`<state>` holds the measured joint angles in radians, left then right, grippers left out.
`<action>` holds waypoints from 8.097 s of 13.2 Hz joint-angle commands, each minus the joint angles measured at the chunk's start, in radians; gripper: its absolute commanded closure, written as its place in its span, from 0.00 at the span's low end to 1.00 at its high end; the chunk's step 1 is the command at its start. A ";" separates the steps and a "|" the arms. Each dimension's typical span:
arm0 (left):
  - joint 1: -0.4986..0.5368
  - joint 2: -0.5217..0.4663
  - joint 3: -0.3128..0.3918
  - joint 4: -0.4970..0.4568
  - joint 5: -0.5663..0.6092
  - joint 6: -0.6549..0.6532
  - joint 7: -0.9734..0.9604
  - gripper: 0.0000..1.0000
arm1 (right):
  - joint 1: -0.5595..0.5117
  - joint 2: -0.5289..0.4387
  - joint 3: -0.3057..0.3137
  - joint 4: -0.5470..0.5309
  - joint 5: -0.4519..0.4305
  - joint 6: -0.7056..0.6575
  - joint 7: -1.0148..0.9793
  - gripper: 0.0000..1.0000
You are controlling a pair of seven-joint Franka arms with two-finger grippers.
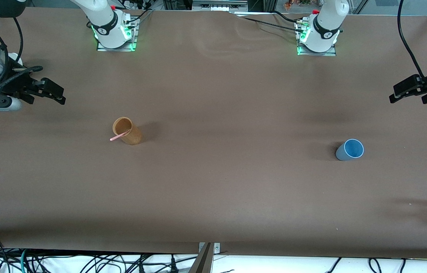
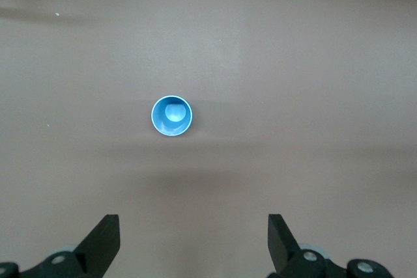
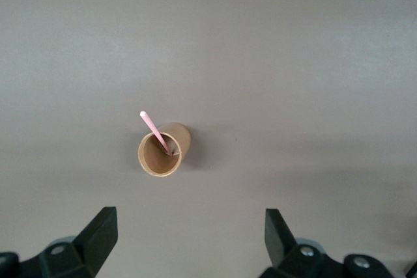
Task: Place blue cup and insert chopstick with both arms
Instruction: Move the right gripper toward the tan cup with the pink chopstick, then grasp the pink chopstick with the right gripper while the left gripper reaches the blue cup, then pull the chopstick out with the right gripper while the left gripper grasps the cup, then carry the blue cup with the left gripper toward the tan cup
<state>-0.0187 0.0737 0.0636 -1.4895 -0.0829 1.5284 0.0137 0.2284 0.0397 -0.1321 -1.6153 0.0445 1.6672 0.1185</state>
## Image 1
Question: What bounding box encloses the blue plastic cup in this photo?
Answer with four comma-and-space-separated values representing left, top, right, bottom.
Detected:
336, 139, 365, 162

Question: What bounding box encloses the brown bamboo cup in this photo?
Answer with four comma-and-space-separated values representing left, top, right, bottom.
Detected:
112, 117, 143, 146

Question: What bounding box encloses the white power strip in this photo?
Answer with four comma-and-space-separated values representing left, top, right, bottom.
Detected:
122, 0, 154, 11

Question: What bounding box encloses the brown table cover sheet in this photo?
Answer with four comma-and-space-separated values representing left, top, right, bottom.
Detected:
0, 7, 427, 260

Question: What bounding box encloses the grey metal box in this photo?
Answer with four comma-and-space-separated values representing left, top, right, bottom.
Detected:
192, 0, 249, 12

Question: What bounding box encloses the grey metal stand bar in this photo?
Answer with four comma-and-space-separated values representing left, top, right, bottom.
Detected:
188, 243, 214, 273

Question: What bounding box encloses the black hanging cable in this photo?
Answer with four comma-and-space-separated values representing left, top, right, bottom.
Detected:
397, 0, 426, 78

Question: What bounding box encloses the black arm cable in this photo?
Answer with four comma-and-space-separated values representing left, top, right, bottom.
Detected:
0, 17, 43, 104

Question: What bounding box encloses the black cable on table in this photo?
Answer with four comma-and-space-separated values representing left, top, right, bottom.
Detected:
232, 11, 307, 33

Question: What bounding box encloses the green floor cable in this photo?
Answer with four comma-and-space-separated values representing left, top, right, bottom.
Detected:
19, 248, 29, 273

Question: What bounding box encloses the small metal clamp bracket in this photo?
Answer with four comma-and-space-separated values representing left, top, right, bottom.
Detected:
198, 242, 221, 254

